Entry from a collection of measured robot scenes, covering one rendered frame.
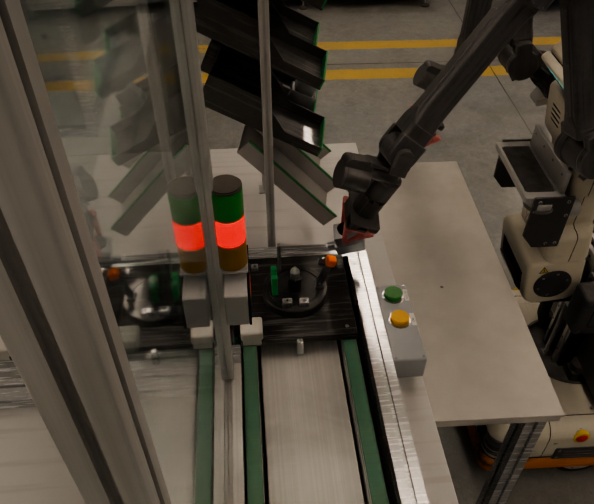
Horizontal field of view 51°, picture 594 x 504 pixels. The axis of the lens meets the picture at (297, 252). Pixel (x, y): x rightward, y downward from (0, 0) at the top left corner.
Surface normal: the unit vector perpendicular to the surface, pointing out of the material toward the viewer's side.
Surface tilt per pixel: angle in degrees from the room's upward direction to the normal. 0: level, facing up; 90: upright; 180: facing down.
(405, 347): 0
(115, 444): 90
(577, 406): 0
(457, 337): 0
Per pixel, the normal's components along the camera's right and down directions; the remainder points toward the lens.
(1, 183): 0.09, 0.68
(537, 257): -0.14, -0.72
